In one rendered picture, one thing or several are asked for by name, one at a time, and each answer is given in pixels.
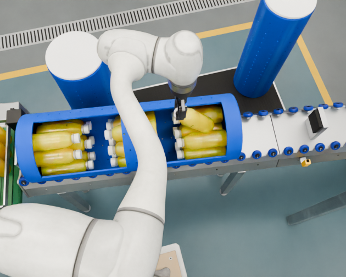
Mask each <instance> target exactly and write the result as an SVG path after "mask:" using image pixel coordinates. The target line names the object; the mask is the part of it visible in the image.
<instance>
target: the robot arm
mask: <svg viewBox="0 0 346 277"><path fill-rule="evenodd" d="M97 53H98V56H99V58H100V59H101V60H102V61H103V62H104V63H105V64H106V65H108V67H109V69H110V71H111V78H110V90H111V95H112V98H113V101H114V103H115V105H116V108H117V110H118V112H119V114H120V117H121V119H122V121H123V123H124V126H125V128H126V130H127V132H128V134H129V137H130V139H131V141H132V143H133V146H134V148H135V150H136V154H137V159H138V168H137V173H136V176H135V178H134V180H133V182H132V184H131V186H130V188H129V190H128V192H127V194H126V195H125V197H124V199H123V201H122V202H121V204H120V206H119V207H118V210H117V212H116V215H115V217H114V219H113V220H102V219H96V218H93V217H89V216H86V215H84V214H82V213H79V212H76V211H73V210H69V209H65V208H60V207H55V206H49V205H45V204H37V203H22V204H14V205H11V206H6V207H4V208H2V209H1V210H0V273H2V274H5V275H8V276H11V277H170V269H169V268H167V267H166V268H163V269H161V270H156V267H157V264H158V259H159V256H160V251H161V247H162V240H163V230H164V223H165V196H166V182H167V164H166V157H165V153H164V150H163V147H162V145H161V142H160V140H159V138H158V136H157V134H156V132H155V131H154V129H153V127H152V125H151V123H150V122H149V120H148V118H147V116H146V115H145V113H144V111H143V109H142V107H141V106H140V104H139V102H138V100H137V98H136V97H135V95H134V93H133V90H132V83H133V81H138V80H140V79H141V78H142V77H143V76H144V75H145V74H146V73H152V74H157V75H160V76H163V77H165V78H167V79H168V85H169V87H170V91H171V93H172V94H173V95H174V96H175V104H174V109H176V108H177V111H176V112H175V114H176V120H184V118H186V113H187V110H188V108H187V106H186V105H185V103H187V98H188V96H189V95H190V94H191V93H192V91H193V89H194V88H195V86H196V83H197V78H198V75H199V74H200V71H201V69H202V65H203V47H202V43H201V41H200V39H199V37H198V36H197V35H196V34H195V33H194V32H191V31H188V30H182V31H179V32H177V33H175V34H173V35H172V36H171V37H158V36H154V35H151V34H148V33H145V32H140V31H135V30H127V29H113V30H108V31H106V32H105V33H104V34H102V35H101V36H100V38H99V39H98V42H97Z"/></svg>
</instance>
